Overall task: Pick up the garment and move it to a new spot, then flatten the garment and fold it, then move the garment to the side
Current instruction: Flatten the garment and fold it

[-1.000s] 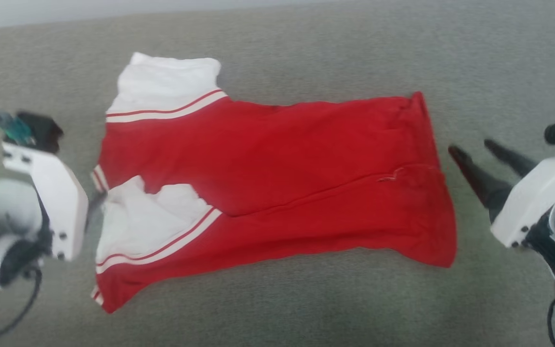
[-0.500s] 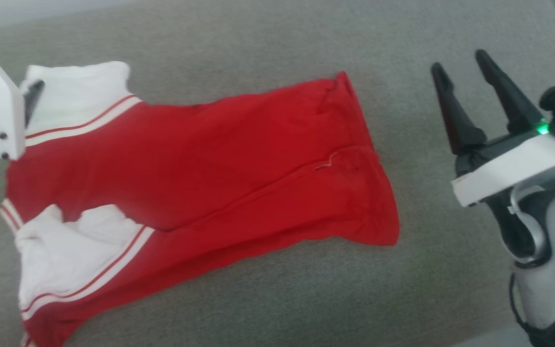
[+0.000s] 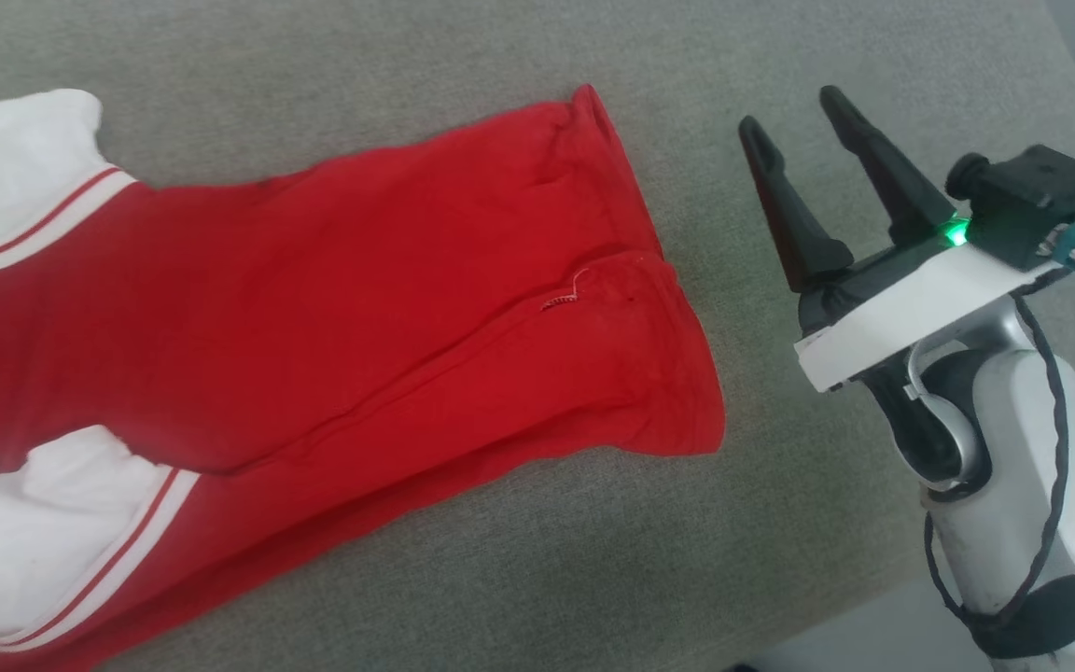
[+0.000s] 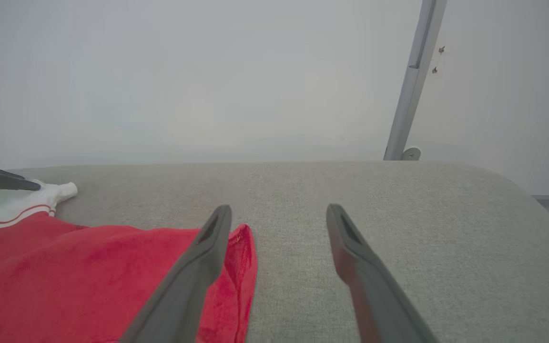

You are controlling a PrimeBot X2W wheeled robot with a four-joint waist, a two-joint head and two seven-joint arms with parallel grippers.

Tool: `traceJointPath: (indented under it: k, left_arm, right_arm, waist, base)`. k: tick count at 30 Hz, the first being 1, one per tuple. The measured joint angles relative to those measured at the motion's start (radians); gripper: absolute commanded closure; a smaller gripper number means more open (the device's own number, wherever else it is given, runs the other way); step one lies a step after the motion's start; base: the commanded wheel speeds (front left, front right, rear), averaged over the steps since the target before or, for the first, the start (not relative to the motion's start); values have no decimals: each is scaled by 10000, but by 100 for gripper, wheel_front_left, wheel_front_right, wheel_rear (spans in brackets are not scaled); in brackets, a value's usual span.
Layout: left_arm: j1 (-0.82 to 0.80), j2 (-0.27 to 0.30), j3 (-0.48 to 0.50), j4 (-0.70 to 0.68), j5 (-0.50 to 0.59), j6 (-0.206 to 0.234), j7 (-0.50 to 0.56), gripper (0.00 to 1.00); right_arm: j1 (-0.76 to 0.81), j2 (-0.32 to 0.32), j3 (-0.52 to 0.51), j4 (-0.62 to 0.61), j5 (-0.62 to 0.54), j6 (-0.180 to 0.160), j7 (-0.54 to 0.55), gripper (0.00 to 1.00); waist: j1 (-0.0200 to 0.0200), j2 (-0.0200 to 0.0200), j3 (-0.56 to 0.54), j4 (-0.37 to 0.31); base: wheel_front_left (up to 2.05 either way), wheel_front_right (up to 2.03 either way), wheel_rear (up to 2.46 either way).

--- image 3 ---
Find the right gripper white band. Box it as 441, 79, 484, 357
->
737, 85, 1067, 394

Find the red and white garment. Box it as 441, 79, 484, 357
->
0, 83, 727, 672

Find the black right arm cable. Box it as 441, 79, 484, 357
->
920, 289, 1075, 637

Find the black right arm strap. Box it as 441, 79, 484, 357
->
965, 573, 1075, 661

